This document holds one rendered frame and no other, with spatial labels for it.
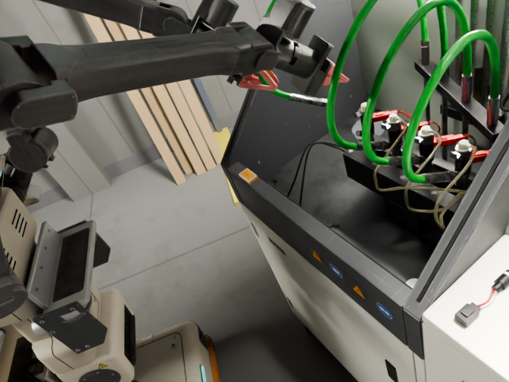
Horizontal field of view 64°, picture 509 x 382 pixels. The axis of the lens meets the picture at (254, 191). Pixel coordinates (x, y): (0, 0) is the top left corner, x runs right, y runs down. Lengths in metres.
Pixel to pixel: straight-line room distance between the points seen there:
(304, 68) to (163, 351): 1.27
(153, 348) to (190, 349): 0.16
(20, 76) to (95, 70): 0.08
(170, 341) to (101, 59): 1.36
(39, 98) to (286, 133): 0.88
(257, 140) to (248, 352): 1.04
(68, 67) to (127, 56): 0.08
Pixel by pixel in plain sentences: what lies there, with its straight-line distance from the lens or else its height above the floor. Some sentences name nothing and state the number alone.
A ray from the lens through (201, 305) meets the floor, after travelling 2.13.
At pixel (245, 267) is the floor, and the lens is 2.15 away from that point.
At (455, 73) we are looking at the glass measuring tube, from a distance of 1.14.
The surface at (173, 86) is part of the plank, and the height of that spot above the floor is 0.60.
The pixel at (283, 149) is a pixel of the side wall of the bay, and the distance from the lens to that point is 1.27.
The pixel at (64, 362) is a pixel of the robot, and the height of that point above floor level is 0.85.
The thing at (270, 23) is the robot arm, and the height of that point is 1.38.
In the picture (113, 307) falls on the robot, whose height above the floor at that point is 0.80.
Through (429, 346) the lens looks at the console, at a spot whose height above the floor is 0.88.
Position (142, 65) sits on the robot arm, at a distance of 0.56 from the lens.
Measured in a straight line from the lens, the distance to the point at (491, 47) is 0.77.
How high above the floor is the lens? 1.64
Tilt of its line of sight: 41 degrees down
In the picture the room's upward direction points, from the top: 24 degrees counter-clockwise
